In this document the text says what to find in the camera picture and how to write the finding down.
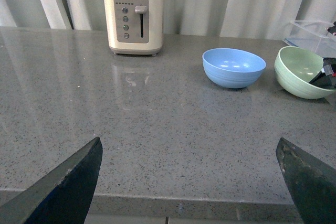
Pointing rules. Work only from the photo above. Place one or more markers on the blue bowl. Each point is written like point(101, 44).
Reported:
point(232, 68)

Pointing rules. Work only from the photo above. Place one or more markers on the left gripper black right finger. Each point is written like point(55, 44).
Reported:
point(311, 183)

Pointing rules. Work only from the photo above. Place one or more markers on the green bowl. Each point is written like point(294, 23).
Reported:
point(295, 68)

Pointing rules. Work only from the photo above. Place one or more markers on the clear plastic container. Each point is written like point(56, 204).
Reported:
point(315, 36)

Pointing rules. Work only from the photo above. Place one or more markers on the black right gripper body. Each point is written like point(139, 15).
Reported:
point(326, 76)

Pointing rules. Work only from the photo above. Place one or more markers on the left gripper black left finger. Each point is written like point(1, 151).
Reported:
point(62, 196)

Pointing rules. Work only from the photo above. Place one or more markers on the cream two-slot toaster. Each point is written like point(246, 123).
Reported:
point(134, 27)

